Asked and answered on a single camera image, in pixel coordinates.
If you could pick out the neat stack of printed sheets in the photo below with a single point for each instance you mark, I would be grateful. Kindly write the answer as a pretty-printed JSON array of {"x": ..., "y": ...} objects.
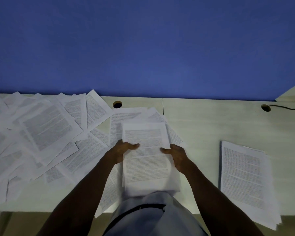
[{"x": 243, "y": 174}]

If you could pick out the person's right hand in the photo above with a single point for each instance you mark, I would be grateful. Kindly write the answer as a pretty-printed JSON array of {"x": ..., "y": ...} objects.
[{"x": 180, "y": 157}]

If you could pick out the person's right forearm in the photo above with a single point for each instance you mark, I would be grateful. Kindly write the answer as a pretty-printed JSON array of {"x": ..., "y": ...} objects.
[{"x": 218, "y": 206}]

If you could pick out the person's left forearm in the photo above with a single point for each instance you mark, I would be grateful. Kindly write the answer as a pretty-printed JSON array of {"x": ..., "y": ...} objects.
[{"x": 76, "y": 206}]

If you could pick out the spread of printed papers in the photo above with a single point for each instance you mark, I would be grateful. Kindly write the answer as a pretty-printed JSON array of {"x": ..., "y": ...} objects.
[{"x": 46, "y": 125}]

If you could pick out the printed paper bundle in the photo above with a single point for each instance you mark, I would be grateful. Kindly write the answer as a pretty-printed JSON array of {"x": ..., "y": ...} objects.
[{"x": 145, "y": 164}]

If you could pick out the person's left hand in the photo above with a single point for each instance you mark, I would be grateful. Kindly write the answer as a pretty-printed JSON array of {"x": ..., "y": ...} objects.
[{"x": 118, "y": 151}]

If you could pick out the white shirt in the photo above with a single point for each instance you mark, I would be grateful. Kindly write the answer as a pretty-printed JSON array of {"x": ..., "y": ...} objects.
[{"x": 162, "y": 223}]

